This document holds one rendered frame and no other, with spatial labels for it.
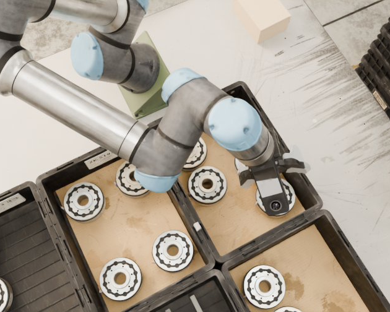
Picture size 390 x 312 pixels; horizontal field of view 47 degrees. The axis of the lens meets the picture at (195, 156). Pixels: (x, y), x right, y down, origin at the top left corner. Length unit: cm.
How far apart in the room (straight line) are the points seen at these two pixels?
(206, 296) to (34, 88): 65
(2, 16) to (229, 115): 42
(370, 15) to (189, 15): 132
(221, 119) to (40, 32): 197
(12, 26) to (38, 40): 169
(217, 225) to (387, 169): 58
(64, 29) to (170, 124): 184
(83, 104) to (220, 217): 53
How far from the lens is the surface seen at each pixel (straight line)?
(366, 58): 219
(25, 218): 127
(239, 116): 68
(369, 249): 140
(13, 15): 86
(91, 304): 108
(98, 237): 120
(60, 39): 252
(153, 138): 79
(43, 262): 123
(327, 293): 121
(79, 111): 81
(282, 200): 86
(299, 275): 120
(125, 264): 115
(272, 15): 156
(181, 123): 76
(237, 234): 119
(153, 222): 119
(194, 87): 75
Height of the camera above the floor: 199
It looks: 69 degrees down
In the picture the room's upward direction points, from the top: 2 degrees clockwise
